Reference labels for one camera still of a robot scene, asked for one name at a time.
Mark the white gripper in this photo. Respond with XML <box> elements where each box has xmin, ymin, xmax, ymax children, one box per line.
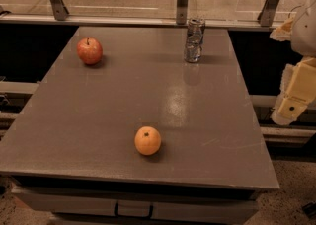
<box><xmin>270</xmin><ymin>0</ymin><xmax>316</xmax><ymax>125</ymax></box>

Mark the red apple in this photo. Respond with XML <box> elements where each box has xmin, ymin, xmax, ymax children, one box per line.
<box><xmin>77</xmin><ymin>37</ymin><xmax>103</xmax><ymax>65</ymax></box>

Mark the crushed silver redbull can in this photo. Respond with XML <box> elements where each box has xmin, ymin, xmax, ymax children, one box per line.
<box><xmin>184</xmin><ymin>18</ymin><xmax>205</xmax><ymax>63</ymax></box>

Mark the orange fruit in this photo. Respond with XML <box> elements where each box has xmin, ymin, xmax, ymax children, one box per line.
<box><xmin>134</xmin><ymin>126</ymin><xmax>162</xmax><ymax>156</ymax></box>

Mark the right metal bracket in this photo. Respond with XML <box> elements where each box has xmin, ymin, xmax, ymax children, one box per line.
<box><xmin>258</xmin><ymin>0</ymin><xmax>280</xmax><ymax>27</ymax></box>

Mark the middle metal bracket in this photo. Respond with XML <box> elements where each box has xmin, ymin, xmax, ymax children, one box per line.
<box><xmin>176</xmin><ymin>0</ymin><xmax>189</xmax><ymax>25</ymax></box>

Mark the grey drawer with black handle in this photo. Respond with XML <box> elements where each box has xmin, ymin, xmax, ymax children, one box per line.
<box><xmin>12</xmin><ymin>186</ymin><xmax>258</xmax><ymax>225</ymax></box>

